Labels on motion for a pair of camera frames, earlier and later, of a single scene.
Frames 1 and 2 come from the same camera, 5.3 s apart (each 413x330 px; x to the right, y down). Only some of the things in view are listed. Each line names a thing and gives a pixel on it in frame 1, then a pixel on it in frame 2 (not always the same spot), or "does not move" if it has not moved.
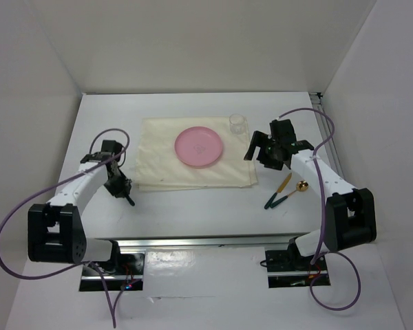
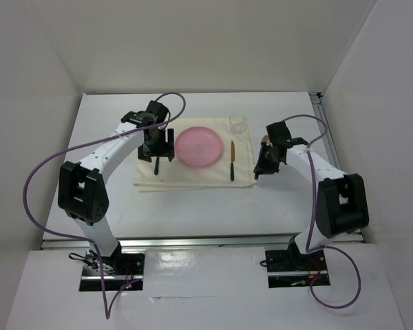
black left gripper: [124, 185] → [144, 152]
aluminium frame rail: [250, 240] does not move
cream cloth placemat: [159, 168] does not move
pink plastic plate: [198, 146] does not move
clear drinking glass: [237, 124] does not move
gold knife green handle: [280, 189] → [232, 163]
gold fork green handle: [131, 202] → [156, 166]
